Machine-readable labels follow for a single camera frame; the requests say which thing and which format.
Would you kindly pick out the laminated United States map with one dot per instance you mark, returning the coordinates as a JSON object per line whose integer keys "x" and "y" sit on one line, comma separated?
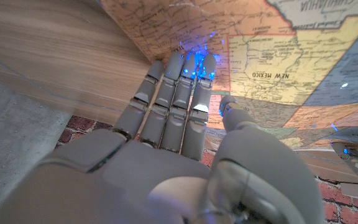
{"x": 275, "y": 62}

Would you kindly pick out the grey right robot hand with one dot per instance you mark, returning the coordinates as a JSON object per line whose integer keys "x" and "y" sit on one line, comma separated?
{"x": 141, "y": 180}

